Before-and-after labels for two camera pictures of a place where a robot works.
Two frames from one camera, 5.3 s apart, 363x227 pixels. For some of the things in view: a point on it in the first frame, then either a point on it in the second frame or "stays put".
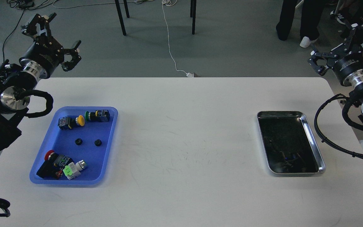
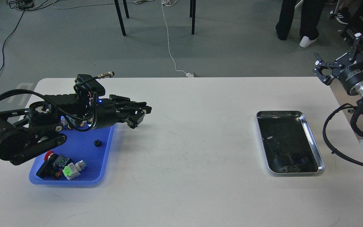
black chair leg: x=193 y=14 stays put
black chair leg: x=120 y=17 stays put
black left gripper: x=44 y=56 to x=106 y=115
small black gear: x=98 y=142 stays put
